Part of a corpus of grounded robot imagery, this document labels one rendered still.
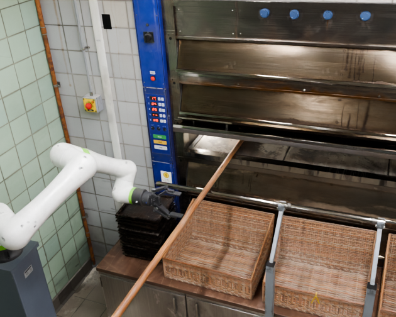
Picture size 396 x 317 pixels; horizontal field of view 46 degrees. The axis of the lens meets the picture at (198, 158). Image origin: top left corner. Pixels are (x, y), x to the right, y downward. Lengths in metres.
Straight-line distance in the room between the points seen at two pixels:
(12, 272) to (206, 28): 1.54
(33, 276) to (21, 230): 0.40
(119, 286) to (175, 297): 0.39
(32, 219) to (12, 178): 1.00
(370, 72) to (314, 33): 0.33
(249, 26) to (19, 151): 1.56
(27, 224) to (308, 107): 1.51
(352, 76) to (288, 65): 0.33
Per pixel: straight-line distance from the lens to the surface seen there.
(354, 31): 2.45
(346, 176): 2.74
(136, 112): 2.99
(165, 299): 2.98
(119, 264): 3.08
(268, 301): 2.59
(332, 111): 2.58
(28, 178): 3.17
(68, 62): 3.13
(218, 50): 2.63
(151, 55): 2.75
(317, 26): 2.46
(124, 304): 1.95
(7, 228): 2.08
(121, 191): 2.55
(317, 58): 2.50
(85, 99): 3.06
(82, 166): 2.13
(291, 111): 2.61
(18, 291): 2.35
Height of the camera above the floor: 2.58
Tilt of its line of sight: 29 degrees down
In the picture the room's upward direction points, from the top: 4 degrees counter-clockwise
